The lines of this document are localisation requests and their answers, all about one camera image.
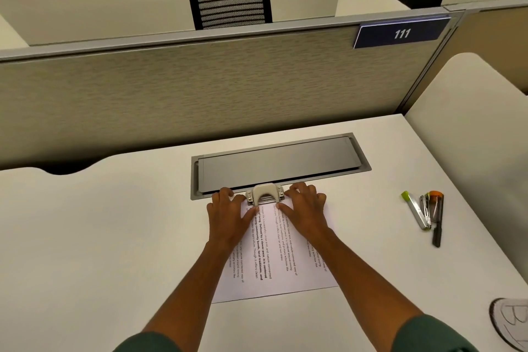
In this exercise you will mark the person's left hand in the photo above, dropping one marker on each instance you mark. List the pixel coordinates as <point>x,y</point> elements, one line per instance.
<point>227,224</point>

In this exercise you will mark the person's right hand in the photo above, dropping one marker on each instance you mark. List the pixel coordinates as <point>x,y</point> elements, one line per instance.
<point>305,219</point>

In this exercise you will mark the person's right little finger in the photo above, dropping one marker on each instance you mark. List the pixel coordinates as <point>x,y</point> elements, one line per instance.
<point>323,205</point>

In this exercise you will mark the person's right middle finger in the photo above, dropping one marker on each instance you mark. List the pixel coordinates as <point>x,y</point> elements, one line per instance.
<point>302,192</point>

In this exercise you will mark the person's right thumb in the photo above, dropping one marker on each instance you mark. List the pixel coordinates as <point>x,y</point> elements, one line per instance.
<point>284,210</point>

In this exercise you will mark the person's left middle finger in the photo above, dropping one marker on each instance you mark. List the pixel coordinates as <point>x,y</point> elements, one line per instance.
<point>226,199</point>

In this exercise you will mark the person's left thumb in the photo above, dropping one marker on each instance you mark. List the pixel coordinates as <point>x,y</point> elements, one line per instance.
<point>250,217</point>

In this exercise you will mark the person's left little finger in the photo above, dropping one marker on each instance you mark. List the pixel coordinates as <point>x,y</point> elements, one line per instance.
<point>210,211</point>

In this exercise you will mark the printed white paper sheet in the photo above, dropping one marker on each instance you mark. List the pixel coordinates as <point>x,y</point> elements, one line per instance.
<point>272,257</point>

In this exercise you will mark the person's left forearm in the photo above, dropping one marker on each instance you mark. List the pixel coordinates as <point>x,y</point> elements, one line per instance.
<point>194,281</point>

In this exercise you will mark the person's right forearm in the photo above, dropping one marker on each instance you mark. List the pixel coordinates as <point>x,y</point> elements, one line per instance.
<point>363,273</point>

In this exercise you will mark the beige hole punch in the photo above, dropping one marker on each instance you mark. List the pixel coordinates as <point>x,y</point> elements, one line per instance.
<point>264,194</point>

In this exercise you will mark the white tool with green tip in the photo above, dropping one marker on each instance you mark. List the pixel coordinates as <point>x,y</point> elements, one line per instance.
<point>414,209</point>

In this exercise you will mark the silver staple remover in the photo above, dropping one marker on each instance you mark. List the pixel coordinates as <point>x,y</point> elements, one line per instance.
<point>425,207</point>

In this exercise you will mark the beige desk partition panel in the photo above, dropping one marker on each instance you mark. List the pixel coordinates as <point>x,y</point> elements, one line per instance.
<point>198,87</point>
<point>486,38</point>

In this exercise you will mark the black pen with orange cap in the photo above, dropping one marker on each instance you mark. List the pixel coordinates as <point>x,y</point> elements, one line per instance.
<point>437,219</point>

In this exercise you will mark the green left shirt sleeve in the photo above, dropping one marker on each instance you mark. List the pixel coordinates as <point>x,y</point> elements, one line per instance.
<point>150,343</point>

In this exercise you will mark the green shirt sleeve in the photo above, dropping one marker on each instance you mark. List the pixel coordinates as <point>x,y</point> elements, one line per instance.
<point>150,343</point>
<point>433,335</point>

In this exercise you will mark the green right shirt sleeve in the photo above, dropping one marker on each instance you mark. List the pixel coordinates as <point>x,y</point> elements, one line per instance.
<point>433,335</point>

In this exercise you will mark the dark blue number sign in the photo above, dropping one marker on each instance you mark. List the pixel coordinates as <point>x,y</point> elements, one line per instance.
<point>400,33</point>

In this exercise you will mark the white sneaker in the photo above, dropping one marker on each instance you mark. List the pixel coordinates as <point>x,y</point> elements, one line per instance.
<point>511,323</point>

